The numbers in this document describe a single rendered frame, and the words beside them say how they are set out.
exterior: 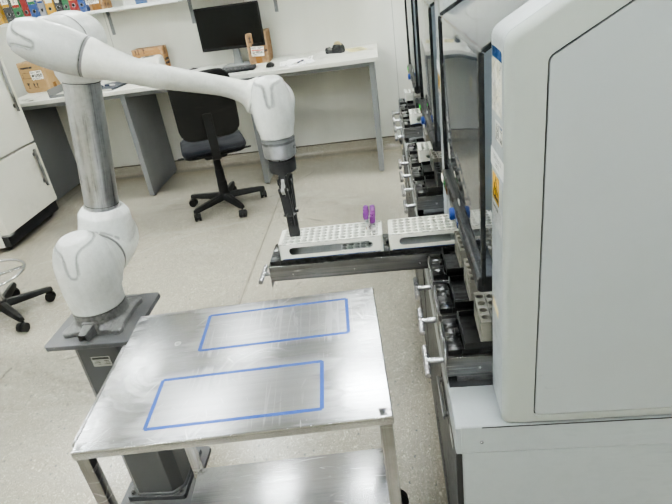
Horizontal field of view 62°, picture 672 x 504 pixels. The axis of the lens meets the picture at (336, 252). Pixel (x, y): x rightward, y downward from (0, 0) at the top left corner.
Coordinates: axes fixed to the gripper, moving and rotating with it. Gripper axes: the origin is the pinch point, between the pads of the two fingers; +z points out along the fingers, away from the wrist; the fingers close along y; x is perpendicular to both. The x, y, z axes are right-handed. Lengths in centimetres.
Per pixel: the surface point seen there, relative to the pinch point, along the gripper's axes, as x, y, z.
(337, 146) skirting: 17, 350, 83
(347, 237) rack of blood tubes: -15.4, -3.0, 4.2
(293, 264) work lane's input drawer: 0.8, -6.1, 9.7
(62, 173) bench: 265, 319, 72
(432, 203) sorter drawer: -42, 34, 12
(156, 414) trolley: 20, -65, 9
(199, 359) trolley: 16, -49, 8
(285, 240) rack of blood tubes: 2.9, -1.0, 4.3
